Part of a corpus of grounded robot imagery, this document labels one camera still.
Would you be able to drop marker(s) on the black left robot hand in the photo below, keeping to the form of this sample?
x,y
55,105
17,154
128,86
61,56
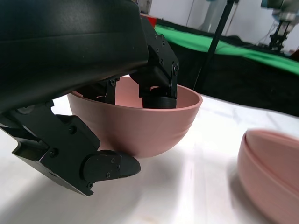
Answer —
x,y
58,46

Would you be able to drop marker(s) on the pink plastic bowl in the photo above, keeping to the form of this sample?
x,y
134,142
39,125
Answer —
x,y
151,130
257,182
280,158

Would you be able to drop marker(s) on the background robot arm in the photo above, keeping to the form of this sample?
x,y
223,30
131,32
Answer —
x,y
283,21

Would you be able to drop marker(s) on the red object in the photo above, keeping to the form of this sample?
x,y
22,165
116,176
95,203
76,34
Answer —
x,y
151,21

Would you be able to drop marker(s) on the green cloth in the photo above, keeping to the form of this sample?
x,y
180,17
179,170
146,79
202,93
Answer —
x,y
187,39

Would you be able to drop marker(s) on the black tripod pole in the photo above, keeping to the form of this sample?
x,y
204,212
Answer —
x,y
215,42

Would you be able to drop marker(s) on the black backdrop cloth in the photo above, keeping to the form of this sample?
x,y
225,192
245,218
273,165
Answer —
x,y
245,88

